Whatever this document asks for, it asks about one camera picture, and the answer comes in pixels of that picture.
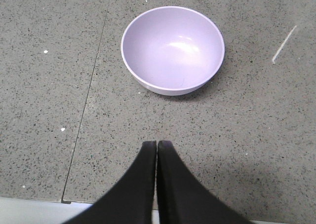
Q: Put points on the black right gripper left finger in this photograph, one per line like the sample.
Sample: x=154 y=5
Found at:
x=130 y=200

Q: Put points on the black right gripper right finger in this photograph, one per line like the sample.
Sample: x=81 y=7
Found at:
x=182 y=199

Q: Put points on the lilac plastic bowl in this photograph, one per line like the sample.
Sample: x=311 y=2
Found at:
x=172 y=50

